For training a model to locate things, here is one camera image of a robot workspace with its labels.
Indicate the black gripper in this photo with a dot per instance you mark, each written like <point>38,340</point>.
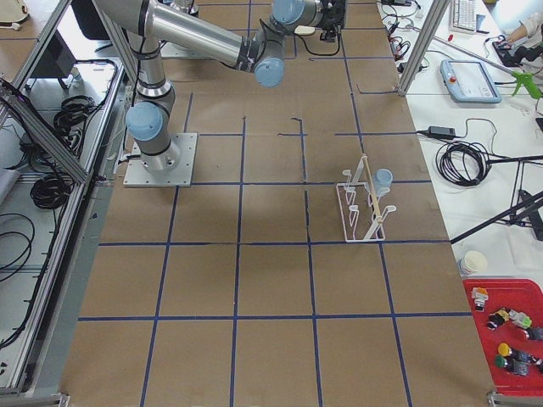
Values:
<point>332,21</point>

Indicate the light blue plastic cup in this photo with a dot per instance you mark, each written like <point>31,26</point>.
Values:
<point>382,178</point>

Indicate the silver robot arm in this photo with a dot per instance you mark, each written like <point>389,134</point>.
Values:
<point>148,23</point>

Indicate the white paper cup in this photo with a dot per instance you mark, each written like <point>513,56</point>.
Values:
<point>472,262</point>

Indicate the beige serving tray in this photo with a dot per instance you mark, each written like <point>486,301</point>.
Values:
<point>303,30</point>

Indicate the white keyboard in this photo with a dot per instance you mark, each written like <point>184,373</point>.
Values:
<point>463,15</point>

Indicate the blue teach pendant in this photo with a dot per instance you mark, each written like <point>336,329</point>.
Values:
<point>469,82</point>

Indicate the black power adapter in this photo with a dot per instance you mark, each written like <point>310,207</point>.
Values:
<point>442,133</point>

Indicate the long metal rod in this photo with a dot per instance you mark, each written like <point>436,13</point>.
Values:
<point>476,56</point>

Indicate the seated person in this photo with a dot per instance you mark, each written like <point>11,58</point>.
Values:
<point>528,33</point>

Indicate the black tripod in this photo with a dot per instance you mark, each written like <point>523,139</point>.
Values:
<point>525,213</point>

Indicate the red plastic tray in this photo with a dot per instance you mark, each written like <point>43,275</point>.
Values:
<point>508,318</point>

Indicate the aluminium frame post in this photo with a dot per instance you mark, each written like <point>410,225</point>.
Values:
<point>434,16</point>

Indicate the white wire cup rack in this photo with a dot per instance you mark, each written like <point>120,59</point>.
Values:
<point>362,216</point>

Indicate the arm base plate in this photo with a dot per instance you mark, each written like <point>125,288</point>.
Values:
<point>173,168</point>

